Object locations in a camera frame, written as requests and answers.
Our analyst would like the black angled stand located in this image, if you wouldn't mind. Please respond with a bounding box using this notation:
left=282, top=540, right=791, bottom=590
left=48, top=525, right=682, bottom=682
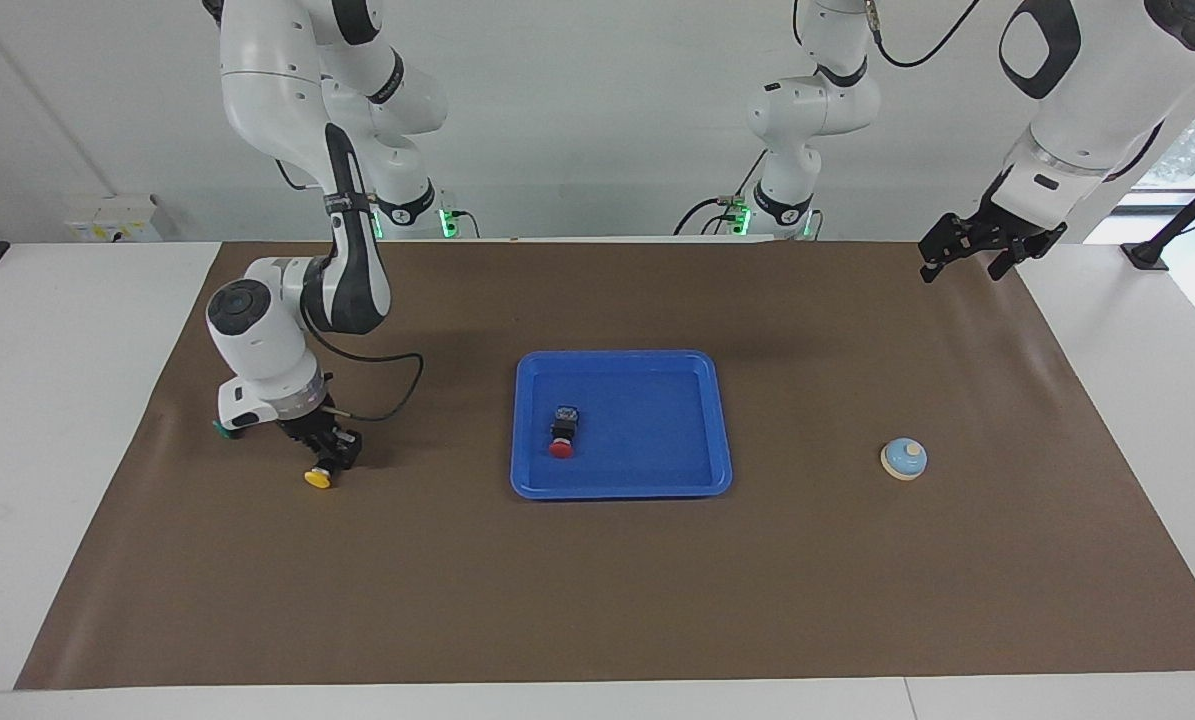
left=1119, top=160, right=1195, bottom=273

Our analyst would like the light blue desk bell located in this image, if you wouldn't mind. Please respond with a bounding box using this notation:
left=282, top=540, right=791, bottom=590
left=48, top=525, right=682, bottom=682
left=878, top=437, right=930, bottom=483

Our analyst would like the red push button switch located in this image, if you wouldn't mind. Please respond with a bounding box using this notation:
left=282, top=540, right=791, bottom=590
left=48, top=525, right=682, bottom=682
left=546, top=404, right=583, bottom=461

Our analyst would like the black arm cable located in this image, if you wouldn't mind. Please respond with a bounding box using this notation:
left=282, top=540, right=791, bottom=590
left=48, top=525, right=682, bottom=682
left=301, top=318, right=426, bottom=424
left=863, top=0, right=984, bottom=70

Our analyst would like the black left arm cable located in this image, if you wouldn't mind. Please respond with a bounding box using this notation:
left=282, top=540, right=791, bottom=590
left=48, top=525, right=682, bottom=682
left=863, top=0, right=984, bottom=70

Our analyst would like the white power strip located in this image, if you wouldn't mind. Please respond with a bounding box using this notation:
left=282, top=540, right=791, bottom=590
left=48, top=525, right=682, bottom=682
left=64, top=194, right=164, bottom=244

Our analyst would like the black left base cable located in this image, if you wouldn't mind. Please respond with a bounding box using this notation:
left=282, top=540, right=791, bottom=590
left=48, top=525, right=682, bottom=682
left=671, top=150, right=770, bottom=238

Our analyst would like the blue plastic tray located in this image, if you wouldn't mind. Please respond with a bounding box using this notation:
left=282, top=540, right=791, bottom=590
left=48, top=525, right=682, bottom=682
left=510, top=349, right=734, bottom=501

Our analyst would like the yellow push button switch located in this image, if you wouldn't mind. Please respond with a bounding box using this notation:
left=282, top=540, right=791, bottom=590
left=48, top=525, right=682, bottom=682
left=302, top=452, right=350, bottom=491

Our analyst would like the brown table mat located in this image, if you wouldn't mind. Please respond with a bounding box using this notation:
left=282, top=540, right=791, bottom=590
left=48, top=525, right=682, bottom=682
left=14, top=240, right=1195, bottom=691

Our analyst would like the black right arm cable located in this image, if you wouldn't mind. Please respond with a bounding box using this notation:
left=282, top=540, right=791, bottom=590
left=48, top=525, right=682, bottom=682
left=301, top=318, right=426, bottom=424

